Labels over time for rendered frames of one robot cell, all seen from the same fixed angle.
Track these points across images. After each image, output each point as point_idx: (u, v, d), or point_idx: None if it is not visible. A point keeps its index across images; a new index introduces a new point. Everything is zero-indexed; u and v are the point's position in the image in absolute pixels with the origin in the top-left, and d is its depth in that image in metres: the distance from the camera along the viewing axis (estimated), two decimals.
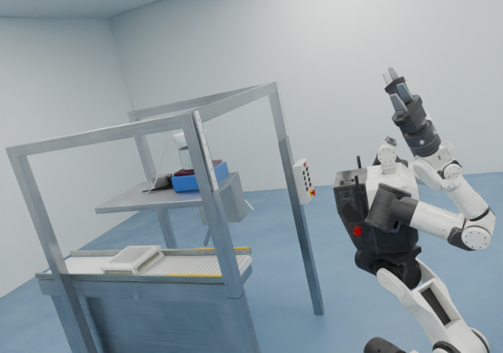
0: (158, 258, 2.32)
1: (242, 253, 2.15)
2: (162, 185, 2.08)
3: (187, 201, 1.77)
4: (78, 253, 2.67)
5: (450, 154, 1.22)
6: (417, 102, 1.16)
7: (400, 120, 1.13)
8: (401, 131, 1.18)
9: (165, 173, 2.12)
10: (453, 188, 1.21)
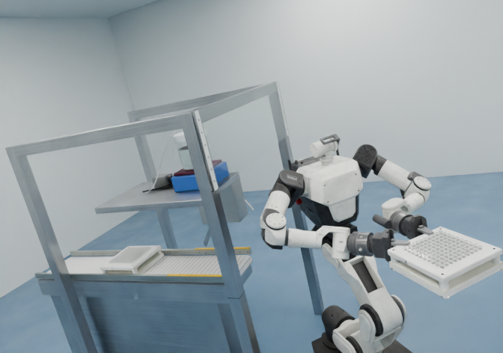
0: (158, 258, 2.32)
1: (242, 253, 2.15)
2: (162, 185, 2.08)
3: (187, 201, 1.77)
4: (78, 253, 2.67)
5: (336, 251, 1.55)
6: None
7: (388, 230, 1.44)
8: (378, 232, 1.50)
9: (165, 173, 2.12)
10: (317, 233, 1.57)
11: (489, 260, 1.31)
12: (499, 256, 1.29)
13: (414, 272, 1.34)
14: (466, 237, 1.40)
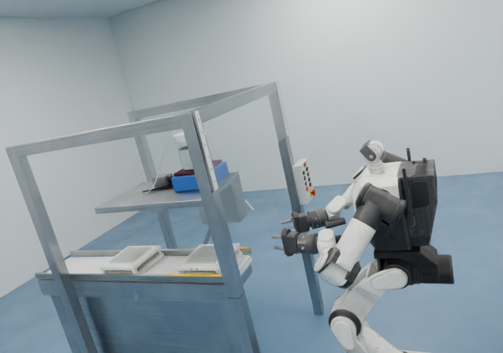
0: (158, 258, 2.32)
1: (242, 253, 2.15)
2: (162, 185, 2.08)
3: (187, 201, 1.77)
4: (78, 253, 2.67)
5: None
6: (294, 226, 1.99)
7: (291, 212, 1.95)
8: (304, 215, 1.94)
9: (165, 173, 2.12)
10: None
11: (185, 273, 2.04)
12: (179, 272, 2.03)
13: None
14: (198, 268, 1.97)
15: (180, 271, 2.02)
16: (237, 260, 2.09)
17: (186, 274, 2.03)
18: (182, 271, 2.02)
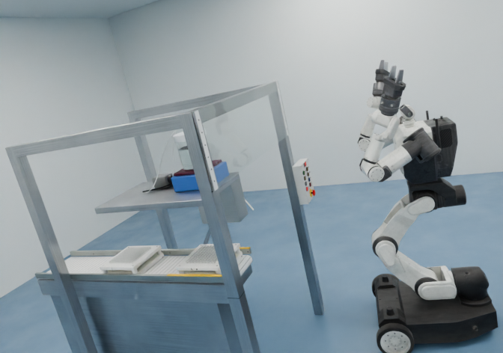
0: (158, 258, 2.32)
1: (242, 253, 2.15)
2: (162, 185, 2.08)
3: (187, 201, 1.77)
4: (78, 253, 2.67)
5: None
6: None
7: None
8: None
9: (165, 173, 2.12)
10: None
11: (185, 273, 2.04)
12: (179, 272, 2.03)
13: None
14: (198, 268, 1.97)
15: (180, 271, 2.02)
16: (237, 260, 2.09)
17: (186, 274, 2.03)
18: (182, 271, 2.02)
